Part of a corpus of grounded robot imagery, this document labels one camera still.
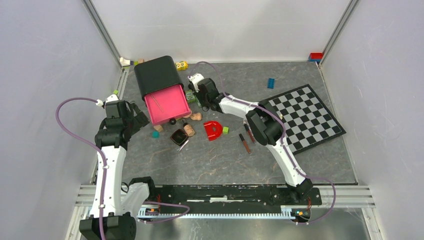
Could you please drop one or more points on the small green cube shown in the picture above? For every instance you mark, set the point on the small green cube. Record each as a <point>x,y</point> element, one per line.
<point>225,130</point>

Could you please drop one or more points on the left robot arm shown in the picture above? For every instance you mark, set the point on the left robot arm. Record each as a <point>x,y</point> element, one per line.
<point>113,217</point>

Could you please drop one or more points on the red blue corner blocks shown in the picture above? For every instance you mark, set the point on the red blue corner blocks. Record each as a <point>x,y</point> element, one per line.
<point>315,57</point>

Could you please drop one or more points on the beige makeup sponge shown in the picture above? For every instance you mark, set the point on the beige makeup sponge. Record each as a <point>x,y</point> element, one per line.
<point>196,116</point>

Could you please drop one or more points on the black pink drawer organizer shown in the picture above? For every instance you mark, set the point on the black pink drawer organizer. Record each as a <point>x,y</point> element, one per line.
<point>161,89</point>

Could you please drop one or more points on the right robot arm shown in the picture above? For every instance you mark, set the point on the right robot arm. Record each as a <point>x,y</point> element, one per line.
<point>266,126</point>

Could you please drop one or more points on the white toy block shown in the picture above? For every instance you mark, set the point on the white toy block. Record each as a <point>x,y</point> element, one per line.
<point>124,62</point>

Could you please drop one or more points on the brown lip gloss tube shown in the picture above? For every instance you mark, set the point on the brown lip gloss tube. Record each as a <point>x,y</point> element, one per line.
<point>244,142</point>

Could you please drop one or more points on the black compact case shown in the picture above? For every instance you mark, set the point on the black compact case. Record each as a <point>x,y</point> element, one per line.
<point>179,137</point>

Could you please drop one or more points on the silver tweezers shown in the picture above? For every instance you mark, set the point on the silver tweezers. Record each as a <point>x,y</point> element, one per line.
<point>182,146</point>

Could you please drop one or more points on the wooden cube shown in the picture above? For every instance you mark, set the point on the wooden cube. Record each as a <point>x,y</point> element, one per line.
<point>158,128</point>

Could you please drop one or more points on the blue lego brick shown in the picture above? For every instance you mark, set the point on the blue lego brick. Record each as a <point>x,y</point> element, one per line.
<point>271,83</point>

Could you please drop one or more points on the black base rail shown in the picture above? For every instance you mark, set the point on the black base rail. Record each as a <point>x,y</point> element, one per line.
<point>232,199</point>

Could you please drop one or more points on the black white chessboard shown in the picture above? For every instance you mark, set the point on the black white chessboard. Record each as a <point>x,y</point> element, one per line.
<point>308,121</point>

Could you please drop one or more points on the yellow toy block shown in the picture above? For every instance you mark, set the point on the yellow toy block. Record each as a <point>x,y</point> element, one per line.
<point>181,65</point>

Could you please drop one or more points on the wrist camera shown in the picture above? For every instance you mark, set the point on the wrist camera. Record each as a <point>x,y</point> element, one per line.
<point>111,98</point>
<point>194,81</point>

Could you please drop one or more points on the teal cube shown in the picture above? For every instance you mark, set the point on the teal cube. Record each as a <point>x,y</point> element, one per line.
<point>155,134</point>

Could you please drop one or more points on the red D-shaped toy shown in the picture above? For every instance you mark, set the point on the red D-shaped toy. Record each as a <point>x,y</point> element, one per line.
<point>213,129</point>

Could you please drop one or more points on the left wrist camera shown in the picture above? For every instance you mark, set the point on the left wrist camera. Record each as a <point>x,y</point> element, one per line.
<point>111,98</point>

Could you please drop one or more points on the black drawer knob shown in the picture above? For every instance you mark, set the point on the black drawer knob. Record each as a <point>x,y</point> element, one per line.
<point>172,121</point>

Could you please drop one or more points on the foundation bottle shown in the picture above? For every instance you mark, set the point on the foundation bottle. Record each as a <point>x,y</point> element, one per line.
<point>188,128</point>

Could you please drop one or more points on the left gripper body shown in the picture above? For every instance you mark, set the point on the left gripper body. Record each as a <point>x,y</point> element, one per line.
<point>138,121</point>

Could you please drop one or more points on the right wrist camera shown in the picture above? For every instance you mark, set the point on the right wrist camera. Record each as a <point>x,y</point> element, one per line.
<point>194,81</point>

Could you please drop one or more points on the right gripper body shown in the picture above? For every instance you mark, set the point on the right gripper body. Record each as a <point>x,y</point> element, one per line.
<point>202,100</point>

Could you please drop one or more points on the green number blocks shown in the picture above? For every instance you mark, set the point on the green number blocks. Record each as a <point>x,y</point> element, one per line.
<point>190,97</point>

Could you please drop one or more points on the red lipstick tube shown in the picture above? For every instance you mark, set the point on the red lipstick tube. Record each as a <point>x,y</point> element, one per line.
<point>248,130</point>

